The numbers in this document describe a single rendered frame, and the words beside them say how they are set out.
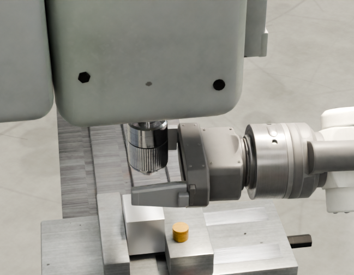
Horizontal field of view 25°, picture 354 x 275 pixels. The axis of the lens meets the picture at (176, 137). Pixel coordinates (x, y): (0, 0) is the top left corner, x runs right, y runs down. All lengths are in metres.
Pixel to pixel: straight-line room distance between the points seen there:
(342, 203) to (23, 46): 0.41
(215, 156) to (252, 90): 2.51
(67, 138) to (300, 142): 0.67
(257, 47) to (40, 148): 2.26
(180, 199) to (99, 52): 0.20
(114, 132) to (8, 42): 0.79
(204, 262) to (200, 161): 0.23
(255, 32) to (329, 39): 3.00
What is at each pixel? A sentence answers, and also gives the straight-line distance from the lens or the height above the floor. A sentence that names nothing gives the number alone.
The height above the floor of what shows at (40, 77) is 1.39.
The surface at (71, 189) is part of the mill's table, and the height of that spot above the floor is 0.93.
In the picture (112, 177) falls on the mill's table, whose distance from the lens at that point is 1.37.
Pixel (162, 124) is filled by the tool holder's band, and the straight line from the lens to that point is 0.89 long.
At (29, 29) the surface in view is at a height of 1.44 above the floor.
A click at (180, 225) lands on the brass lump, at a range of 1.08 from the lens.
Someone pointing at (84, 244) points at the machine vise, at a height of 0.99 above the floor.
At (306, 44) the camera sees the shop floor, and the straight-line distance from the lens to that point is 3.79.
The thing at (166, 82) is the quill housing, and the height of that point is 1.37.
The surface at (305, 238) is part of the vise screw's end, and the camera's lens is 1.18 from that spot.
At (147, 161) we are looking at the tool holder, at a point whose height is 1.22.
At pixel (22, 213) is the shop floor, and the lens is 2.77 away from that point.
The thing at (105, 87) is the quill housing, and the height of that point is 1.37.
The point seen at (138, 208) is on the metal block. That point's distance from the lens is 1.09.
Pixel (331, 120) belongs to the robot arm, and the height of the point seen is 1.25.
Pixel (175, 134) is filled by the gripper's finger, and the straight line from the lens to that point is 0.95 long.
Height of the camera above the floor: 1.76
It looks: 35 degrees down
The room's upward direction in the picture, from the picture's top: straight up
